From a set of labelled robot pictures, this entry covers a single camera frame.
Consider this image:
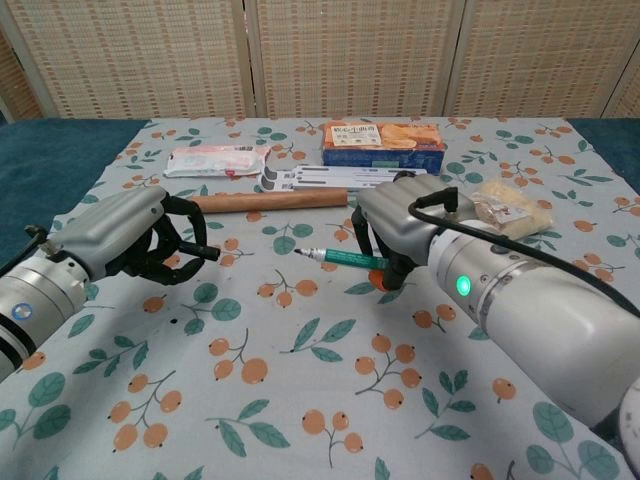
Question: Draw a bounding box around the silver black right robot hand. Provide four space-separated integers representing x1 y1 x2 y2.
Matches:
349 171 475 293

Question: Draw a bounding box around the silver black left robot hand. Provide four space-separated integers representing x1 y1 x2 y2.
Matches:
46 185 222 287

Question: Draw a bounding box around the green white marker body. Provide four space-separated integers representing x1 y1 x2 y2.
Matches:
293 245 392 270

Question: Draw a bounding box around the black marker cap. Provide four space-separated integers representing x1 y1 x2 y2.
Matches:
180 241 222 261

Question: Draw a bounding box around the orange blue cookie box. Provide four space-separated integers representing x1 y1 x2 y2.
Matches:
319 121 448 177

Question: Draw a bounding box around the white folding plastic stand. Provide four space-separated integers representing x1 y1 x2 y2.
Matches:
256 164 433 194

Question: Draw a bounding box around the teal velvet table cover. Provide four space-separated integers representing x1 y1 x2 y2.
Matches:
0 116 640 271

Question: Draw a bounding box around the clear bag of beige food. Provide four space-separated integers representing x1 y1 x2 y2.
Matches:
468 179 556 241

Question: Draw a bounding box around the white pink snack packet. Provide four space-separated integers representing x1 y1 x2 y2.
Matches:
162 143 274 179

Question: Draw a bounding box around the wooden rolling pin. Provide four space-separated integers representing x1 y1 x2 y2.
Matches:
191 188 349 216

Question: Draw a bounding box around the woven bamboo screen panel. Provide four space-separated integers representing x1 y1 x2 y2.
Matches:
246 0 467 121
0 0 254 122
452 0 640 121

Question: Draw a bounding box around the floral fruit print tablecloth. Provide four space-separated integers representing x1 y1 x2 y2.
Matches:
0 117 640 480

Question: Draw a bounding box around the black right hand cable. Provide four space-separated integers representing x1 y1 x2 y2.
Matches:
408 186 640 320

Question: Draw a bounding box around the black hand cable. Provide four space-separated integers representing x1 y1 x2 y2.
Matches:
408 186 640 320
24 224 54 252

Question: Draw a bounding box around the black left hand cable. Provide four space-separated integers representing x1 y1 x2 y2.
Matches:
24 224 54 252

